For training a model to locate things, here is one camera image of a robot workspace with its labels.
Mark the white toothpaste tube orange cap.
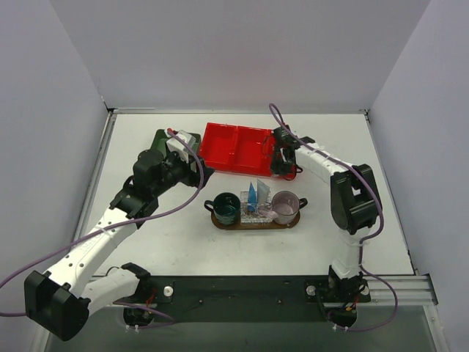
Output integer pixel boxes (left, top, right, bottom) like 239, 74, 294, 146
256, 179, 270, 205

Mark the lilac mug black handle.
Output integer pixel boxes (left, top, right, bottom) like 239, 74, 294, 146
271, 191, 309, 225

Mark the blue white toothpaste tube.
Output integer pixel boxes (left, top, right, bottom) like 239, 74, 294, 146
247, 183, 258, 213

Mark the clear acrylic toothbrush holder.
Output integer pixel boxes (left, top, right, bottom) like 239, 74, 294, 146
239, 191, 273, 225

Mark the dark green mug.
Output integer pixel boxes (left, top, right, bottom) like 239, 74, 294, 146
204, 192, 241, 226

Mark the white toothbrush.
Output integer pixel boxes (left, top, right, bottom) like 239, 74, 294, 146
257, 207, 278, 221

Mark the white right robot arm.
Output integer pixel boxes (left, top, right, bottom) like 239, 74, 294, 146
270, 127, 382, 295

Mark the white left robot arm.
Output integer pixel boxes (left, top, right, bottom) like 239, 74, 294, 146
24, 150, 214, 341

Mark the red compartment tray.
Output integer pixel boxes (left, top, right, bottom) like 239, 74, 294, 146
199, 122, 280, 177

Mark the oval wooden tray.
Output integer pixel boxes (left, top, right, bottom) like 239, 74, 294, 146
211, 211, 300, 231

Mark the green plastic bin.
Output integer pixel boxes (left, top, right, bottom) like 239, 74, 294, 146
150, 129, 202, 157

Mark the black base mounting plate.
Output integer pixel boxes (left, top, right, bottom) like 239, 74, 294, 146
122, 275, 371, 328

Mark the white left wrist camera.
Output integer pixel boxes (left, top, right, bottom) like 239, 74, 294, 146
166, 129, 196, 164

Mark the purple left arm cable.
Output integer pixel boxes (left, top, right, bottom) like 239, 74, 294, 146
0, 128, 206, 329

